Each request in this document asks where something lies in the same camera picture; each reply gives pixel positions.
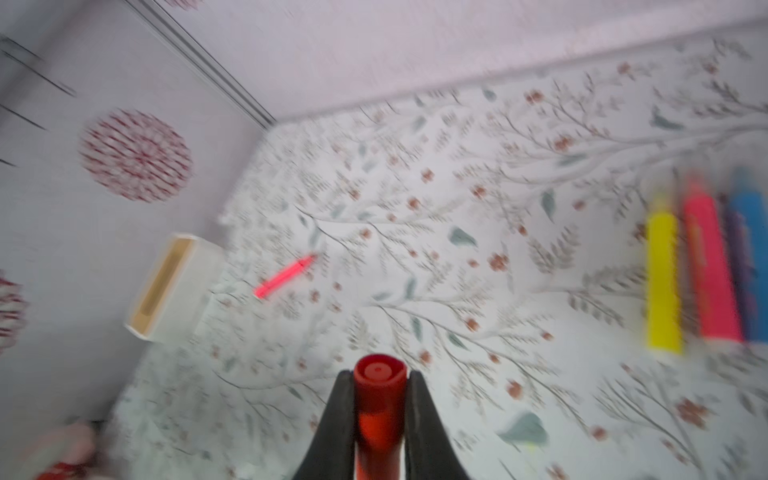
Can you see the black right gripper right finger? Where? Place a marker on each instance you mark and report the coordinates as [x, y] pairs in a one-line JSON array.
[[428, 452]]

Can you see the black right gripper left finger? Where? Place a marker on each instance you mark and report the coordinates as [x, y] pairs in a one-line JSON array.
[[331, 453]]

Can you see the red pen cap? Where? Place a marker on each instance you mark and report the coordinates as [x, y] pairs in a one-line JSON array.
[[380, 386]]

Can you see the pink highlighter pen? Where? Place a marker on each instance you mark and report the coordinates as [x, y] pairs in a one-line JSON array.
[[283, 277]]

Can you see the yellow highlighter pen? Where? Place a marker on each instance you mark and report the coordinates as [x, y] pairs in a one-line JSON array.
[[663, 303]]

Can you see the red-pink highlighter pen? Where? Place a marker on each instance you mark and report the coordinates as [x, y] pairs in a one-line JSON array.
[[712, 282]]

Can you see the blue marker pen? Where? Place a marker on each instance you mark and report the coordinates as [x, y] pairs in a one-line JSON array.
[[746, 226]]

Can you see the white wooden-top tissue box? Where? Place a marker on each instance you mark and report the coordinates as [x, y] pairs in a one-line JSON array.
[[171, 301]]

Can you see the pink plush toy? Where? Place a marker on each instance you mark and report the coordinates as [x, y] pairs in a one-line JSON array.
[[67, 452]]

